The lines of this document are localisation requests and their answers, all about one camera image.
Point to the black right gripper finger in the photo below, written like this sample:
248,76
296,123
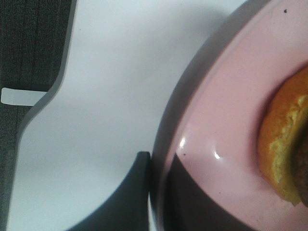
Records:
127,208

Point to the pink round plate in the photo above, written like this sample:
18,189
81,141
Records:
205,174

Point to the toy hamburger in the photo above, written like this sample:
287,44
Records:
281,131

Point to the white label strip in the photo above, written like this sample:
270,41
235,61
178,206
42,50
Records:
20,97

